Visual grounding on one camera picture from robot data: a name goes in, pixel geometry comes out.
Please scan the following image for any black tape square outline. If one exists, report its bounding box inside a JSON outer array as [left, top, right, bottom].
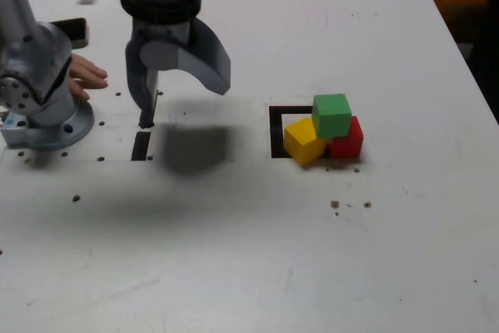
[[268, 105, 315, 159]]

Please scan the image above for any yellow cube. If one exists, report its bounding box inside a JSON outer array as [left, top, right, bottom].
[[283, 116, 327, 165]]

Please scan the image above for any red cube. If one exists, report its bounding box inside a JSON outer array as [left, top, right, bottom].
[[326, 115, 365, 160]]

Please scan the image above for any dark smartphone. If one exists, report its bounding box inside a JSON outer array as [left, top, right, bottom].
[[49, 17, 87, 48]]

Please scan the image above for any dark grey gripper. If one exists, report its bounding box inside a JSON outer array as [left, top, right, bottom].
[[125, 17, 232, 111]]

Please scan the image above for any black tape strip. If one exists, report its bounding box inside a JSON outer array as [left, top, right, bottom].
[[131, 108, 156, 161]]

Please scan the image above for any green cube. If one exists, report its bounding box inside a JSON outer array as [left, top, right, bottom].
[[311, 93, 352, 140]]

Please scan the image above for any person's hand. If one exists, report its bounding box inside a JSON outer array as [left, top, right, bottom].
[[69, 54, 109, 101]]

